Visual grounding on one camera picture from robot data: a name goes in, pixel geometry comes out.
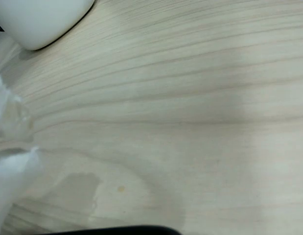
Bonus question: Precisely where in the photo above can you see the white mug with black handle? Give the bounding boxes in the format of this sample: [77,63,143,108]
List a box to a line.
[0,0,95,51]

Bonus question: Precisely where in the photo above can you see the black cable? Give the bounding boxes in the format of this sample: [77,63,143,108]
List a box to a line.
[50,224,184,235]

